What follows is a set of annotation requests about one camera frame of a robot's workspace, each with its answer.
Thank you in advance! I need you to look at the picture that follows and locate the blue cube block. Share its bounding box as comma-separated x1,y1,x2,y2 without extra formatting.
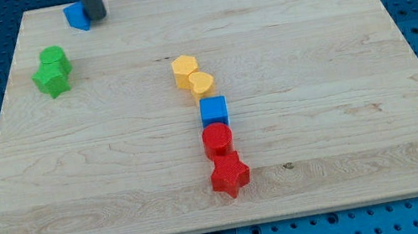
199,95,229,128

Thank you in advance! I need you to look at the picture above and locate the red cylinder block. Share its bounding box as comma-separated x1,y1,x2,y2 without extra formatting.
201,122,234,160

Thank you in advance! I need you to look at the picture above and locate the yellow heart block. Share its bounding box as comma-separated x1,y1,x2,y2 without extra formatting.
188,71,216,104

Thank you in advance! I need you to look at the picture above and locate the yellow hexagon block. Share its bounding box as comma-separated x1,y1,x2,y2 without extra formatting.
171,55,199,90

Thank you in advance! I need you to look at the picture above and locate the red star block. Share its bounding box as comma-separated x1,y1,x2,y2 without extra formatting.
211,151,251,199

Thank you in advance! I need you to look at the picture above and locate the light wooden board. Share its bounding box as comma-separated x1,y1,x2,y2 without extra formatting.
0,0,418,234

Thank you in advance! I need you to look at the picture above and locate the green star block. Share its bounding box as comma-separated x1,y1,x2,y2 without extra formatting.
31,62,71,99

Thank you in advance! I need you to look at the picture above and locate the green cylinder block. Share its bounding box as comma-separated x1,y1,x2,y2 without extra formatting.
39,45,72,75

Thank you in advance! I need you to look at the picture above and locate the blue pentagon block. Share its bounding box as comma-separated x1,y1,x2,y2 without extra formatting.
63,2,91,31

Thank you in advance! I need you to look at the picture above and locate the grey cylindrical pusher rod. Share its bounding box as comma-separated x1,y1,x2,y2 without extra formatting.
80,0,107,21

